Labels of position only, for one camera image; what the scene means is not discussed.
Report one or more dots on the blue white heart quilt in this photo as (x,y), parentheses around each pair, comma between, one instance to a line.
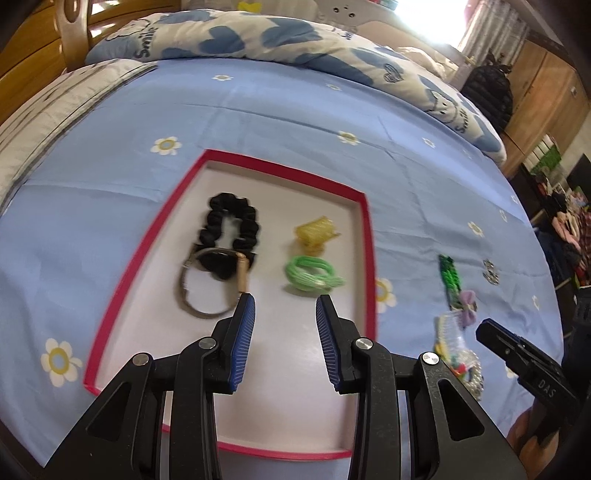
(315,46)

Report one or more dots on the red jewelry tray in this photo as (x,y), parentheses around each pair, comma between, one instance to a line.
(285,408)

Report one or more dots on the wooden wardrobe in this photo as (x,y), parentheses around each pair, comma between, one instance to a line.
(549,101)

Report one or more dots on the person's right hand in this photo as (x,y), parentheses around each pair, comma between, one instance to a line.
(552,457)

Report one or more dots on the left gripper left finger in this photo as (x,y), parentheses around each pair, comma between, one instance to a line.
(119,435)

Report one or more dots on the pile of clothes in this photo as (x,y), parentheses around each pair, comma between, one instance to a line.
(567,256)

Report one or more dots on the wooden headboard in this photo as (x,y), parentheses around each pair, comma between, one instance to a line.
(40,40)

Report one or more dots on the black velvet scrunchie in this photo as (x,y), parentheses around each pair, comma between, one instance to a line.
(230,228)

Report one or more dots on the yellow claw hair clip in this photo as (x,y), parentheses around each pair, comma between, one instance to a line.
(313,235)

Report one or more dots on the black puffer jacket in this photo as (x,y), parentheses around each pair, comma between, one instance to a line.
(489,89)

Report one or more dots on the blue floral bed sheet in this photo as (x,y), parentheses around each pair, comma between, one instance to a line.
(90,163)

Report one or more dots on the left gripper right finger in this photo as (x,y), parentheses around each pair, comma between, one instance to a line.
(451,436)

